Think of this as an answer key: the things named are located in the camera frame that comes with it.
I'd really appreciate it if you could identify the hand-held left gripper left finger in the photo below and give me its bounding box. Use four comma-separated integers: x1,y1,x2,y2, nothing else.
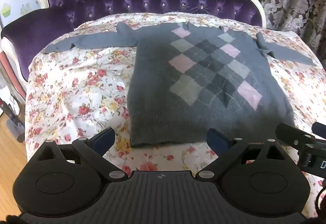
33,127,128,182

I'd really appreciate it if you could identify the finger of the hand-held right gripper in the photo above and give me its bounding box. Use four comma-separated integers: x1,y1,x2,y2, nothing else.
312,122,326,138
276,122,318,151

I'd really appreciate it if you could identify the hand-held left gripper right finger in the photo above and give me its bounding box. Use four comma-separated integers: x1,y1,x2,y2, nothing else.
196,128,293,182

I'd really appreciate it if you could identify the floral blanket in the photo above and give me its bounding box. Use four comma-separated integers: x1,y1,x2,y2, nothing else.
24,11,326,217

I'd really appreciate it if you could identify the grey argyle sweater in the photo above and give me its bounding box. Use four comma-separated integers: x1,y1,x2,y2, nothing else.
42,22,319,148

